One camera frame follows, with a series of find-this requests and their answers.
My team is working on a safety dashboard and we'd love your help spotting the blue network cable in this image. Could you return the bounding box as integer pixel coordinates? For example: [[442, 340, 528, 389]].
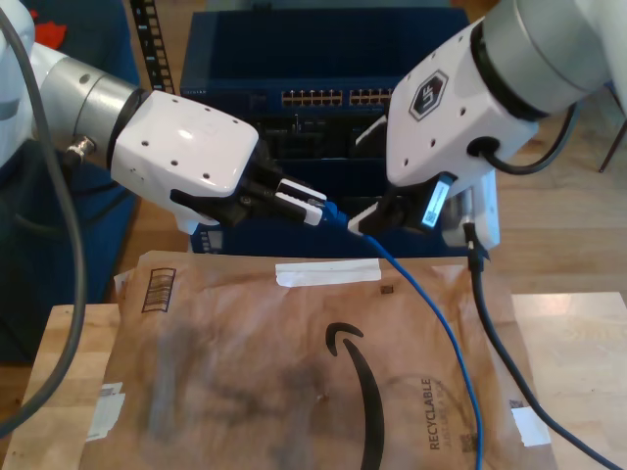
[[320, 198, 487, 470]]

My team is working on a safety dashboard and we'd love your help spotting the blue flat network device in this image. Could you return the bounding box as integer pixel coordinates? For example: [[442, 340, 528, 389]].
[[188, 222, 474, 259]]

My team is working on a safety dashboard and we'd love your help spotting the black rack server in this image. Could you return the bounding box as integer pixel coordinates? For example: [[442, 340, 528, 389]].
[[254, 113, 393, 161]]

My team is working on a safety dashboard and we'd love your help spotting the white tape strip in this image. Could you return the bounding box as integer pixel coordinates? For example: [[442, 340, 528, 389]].
[[274, 258, 382, 289]]

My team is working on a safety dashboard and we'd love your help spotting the brown paper mailer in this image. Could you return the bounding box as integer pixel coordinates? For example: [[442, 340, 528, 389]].
[[85, 250, 559, 470]]

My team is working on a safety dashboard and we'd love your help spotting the orange cloth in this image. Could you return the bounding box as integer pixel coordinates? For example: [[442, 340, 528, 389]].
[[29, 8, 69, 49]]

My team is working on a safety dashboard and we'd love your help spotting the blue sofa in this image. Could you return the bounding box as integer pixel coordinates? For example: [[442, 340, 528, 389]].
[[0, 0, 143, 366]]

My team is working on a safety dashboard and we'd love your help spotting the white paper label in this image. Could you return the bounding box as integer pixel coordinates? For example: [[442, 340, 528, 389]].
[[508, 404, 553, 447], [86, 381, 126, 442]]

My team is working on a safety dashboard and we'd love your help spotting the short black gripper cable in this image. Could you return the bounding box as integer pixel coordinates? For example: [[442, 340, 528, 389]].
[[467, 100, 583, 176]]

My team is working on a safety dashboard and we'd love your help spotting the blue network switch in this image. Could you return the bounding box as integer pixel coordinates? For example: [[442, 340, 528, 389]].
[[178, 8, 486, 117]]

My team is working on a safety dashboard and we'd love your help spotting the long black camera cable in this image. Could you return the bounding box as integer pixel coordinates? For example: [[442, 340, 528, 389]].
[[462, 219, 627, 470]]

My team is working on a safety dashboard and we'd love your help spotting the dark grey arm cable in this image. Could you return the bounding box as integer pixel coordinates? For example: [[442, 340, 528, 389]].
[[0, 5, 98, 438]]

